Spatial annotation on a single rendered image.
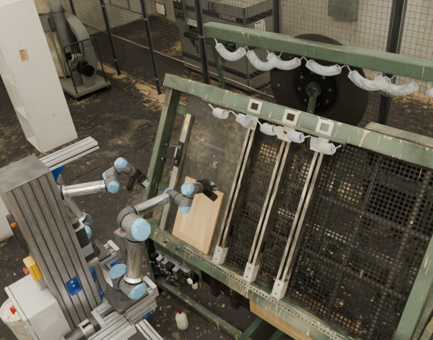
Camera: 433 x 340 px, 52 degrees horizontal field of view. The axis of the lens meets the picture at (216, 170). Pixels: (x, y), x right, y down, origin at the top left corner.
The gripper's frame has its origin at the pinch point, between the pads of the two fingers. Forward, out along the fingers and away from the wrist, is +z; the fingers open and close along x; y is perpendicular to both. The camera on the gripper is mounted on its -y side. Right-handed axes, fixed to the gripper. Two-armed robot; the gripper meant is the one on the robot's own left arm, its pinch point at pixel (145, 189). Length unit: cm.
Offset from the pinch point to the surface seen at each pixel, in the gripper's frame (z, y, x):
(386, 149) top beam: -11, 99, -136
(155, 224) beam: 43.5, -16.8, 10.1
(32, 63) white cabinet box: 28, 32, 356
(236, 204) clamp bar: 22, 32, -56
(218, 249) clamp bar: 39, 1, -57
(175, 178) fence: 19.7, 21.0, 3.9
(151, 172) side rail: 18.9, 13.4, 28.3
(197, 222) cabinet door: 37.1, 6.3, -27.8
